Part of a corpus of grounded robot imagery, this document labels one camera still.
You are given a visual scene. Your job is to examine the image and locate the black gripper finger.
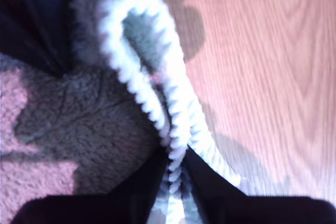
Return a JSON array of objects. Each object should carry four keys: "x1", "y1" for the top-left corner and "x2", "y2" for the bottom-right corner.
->
[
  {"x1": 0, "y1": 0, "x2": 60, "y2": 77},
  {"x1": 25, "y1": 0, "x2": 73, "y2": 74},
  {"x1": 183, "y1": 149, "x2": 247, "y2": 224},
  {"x1": 112, "y1": 150, "x2": 169, "y2": 224}
]

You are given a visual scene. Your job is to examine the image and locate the grey tea towel white hem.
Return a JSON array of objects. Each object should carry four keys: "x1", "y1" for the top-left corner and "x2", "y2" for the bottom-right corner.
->
[{"x1": 0, "y1": 0, "x2": 242, "y2": 224}]

